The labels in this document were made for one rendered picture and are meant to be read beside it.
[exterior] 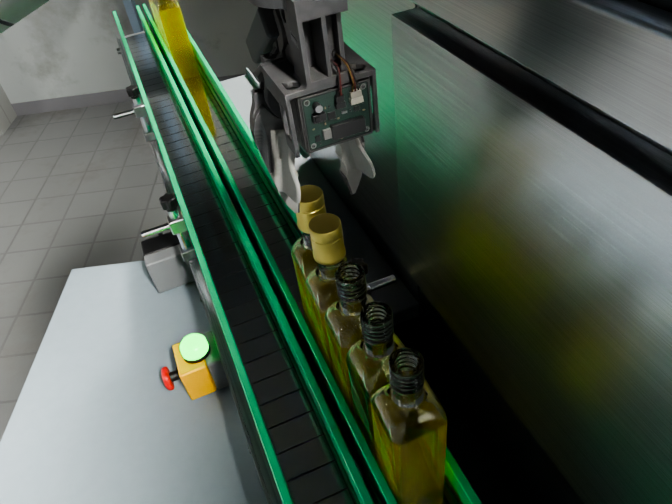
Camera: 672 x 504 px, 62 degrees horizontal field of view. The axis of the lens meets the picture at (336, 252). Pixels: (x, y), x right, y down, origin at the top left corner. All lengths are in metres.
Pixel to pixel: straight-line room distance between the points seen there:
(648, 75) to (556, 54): 0.07
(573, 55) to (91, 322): 0.99
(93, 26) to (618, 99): 3.45
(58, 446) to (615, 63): 0.92
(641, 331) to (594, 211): 0.08
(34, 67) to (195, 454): 3.24
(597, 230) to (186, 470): 0.69
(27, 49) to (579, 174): 3.65
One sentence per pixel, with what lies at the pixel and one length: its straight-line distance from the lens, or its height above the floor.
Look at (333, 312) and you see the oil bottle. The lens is 0.58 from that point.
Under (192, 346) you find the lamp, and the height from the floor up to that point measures 0.85.
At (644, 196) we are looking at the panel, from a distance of 0.37.
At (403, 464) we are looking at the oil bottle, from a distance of 0.55.
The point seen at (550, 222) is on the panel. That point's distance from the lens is 0.45.
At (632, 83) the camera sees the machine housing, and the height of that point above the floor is 1.36.
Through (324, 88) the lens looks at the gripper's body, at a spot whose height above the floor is 1.34.
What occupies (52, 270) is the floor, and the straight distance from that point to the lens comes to 2.65.
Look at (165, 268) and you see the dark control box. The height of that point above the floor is 0.81.
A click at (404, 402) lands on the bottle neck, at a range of 0.50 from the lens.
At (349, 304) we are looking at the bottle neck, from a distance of 0.56.
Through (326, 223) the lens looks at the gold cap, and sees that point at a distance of 0.57.
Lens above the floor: 1.52
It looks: 42 degrees down
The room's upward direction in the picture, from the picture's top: 8 degrees counter-clockwise
